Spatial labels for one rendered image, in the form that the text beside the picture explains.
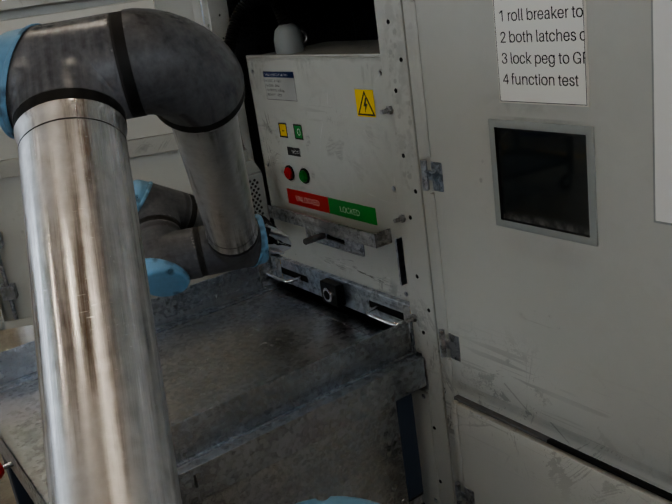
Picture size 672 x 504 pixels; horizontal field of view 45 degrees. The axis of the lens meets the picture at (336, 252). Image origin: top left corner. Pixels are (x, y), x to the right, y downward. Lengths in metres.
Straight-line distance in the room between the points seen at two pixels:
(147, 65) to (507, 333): 0.70
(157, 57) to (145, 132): 1.07
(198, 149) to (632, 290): 0.58
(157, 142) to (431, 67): 0.86
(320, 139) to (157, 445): 1.03
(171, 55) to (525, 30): 0.47
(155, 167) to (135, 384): 1.27
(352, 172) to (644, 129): 0.71
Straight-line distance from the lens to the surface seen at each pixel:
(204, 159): 1.07
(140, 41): 0.90
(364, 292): 1.66
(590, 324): 1.17
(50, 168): 0.84
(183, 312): 1.88
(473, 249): 1.28
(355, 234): 1.57
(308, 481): 1.47
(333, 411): 1.42
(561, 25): 1.08
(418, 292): 1.46
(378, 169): 1.52
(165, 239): 1.43
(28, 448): 1.52
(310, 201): 1.75
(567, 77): 1.08
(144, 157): 1.97
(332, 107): 1.60
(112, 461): 0.72
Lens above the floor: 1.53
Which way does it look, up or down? 19 degrees down
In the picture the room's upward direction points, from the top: 8 degrees counter-clockwise
